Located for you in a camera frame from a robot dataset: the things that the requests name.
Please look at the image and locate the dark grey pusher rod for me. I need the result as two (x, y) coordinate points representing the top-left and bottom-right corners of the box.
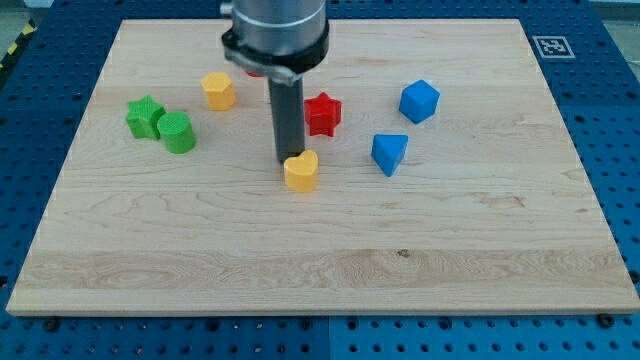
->
(268, 79), (305, 163)

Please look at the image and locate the green cylinder block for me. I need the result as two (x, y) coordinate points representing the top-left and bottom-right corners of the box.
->
(157, 111), (197, 154)

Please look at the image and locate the green star block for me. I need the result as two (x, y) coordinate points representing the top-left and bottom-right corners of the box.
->
(126, 95), (166, 140)

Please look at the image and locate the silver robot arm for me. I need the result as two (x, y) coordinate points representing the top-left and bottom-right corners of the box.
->
(220, 0), (330, 162)

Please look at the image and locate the red star block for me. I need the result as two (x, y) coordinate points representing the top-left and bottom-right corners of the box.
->
(304, 92), (342, 137)

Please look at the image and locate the yellow hexagon block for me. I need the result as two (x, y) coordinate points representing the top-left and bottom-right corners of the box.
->
(200, 72), (236, 111)

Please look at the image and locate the yellow heart block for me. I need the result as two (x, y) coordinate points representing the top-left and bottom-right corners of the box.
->
(283, 150), (319, 193)

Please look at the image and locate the blue triangle block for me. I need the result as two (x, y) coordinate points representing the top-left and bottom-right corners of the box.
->
(371, 134), (409, 177)

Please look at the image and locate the blue cube block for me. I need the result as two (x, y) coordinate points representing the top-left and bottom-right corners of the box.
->
(399, 79), (440, 124)

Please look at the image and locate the wooden board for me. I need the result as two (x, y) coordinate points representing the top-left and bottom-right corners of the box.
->
(7, 19), (639, 317)

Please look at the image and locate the yellow black hazard tape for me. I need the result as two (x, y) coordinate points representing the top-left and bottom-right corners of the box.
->
(1, 18), (37, 75)

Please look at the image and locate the white fiducial marker tag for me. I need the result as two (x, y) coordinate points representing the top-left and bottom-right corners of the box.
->
(533, 35), (575, 59)

